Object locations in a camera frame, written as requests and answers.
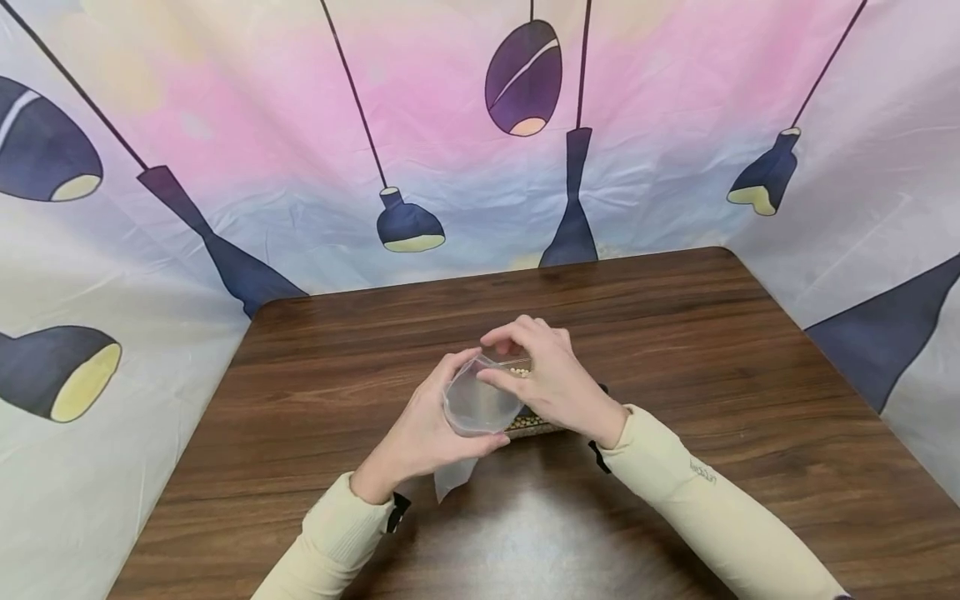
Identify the person's right hand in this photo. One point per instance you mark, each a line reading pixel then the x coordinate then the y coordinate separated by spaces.
pixel 559 383

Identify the person's left hand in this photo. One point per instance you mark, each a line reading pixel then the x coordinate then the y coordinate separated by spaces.
pixel 416 437

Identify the person's right thumb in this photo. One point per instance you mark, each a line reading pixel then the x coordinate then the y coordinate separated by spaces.
pixel 501 377

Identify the person's left index finger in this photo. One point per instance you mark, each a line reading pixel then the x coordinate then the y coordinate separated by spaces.
pixel 459 368

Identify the person's right index finger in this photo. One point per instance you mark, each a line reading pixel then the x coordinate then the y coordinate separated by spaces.
pixel 501 332

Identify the person's right fingers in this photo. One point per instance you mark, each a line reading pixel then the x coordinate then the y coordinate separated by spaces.
pixel 549 330

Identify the person's left thumb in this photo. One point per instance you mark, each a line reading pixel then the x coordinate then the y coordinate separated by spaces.
pixel 480 444

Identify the clear plastic bag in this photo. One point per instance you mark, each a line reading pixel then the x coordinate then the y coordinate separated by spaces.
pixel 480 404

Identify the person's left forearm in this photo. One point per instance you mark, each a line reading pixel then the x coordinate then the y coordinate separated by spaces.
pixel 330 542

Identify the pile of yellow beans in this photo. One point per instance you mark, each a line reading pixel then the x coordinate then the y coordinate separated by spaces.
pixel 534 425

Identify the black wrist band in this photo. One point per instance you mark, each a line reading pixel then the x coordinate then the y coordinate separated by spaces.
pixel 598 456
pixel 398 510

